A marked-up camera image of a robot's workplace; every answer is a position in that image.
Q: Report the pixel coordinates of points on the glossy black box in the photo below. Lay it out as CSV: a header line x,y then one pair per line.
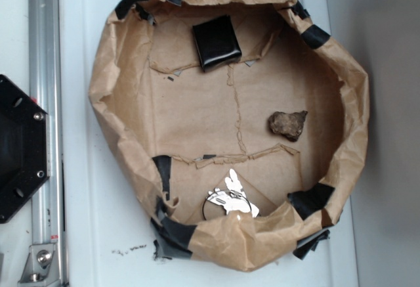
x,y
216,43

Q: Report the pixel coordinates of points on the brown paper bag bin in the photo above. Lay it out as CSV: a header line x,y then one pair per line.
x,y
176,130

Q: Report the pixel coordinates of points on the brown rock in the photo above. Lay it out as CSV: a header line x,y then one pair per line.
x,y
289,125

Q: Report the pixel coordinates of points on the silver key bunch on ring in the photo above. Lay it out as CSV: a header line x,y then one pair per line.
x,y
232,198

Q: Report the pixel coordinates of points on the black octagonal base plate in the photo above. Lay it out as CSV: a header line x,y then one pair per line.
x,y
24,157

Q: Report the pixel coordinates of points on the aluminium extrusion rail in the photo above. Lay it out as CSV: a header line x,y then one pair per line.
x,y
47,204

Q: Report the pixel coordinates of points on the silver corner bracket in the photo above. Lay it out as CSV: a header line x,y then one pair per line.
x,y
41,268

